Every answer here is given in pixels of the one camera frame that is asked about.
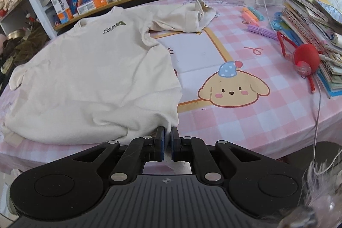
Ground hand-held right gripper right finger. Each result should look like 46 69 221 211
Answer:
171 127 264 184

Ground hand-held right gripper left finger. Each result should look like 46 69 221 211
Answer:
72 127 165 184

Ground cream t-shirt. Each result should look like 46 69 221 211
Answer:
4 0 217 146

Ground purple stick bundle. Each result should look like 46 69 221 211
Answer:
247 25 280 40

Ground orange stick bundle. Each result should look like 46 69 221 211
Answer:
242 7 260 24

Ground pale fluffy fur trim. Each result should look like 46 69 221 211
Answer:
275 164 342 228

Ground teal stick bundle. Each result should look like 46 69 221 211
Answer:
247 6 265 21

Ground white orange long box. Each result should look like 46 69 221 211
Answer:
77 0 110 15

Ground blue plastic clip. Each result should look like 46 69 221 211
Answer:
270 12 285 30

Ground brown cloth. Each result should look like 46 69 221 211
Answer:
0 22 51 74

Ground white orange upright box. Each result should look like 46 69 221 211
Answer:
51 0 73 24

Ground cream woven belt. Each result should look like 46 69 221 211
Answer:
0 57 14 74

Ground stack of notebooks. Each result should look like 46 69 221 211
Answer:
275 0 342 99

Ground gold round tin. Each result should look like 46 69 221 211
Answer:
6 29 26 40

